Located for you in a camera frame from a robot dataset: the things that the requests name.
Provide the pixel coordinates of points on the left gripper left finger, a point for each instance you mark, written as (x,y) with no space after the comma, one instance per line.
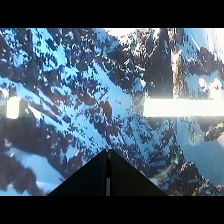
(89,181)

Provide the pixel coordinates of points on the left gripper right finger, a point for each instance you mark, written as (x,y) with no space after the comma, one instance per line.
(128,181)

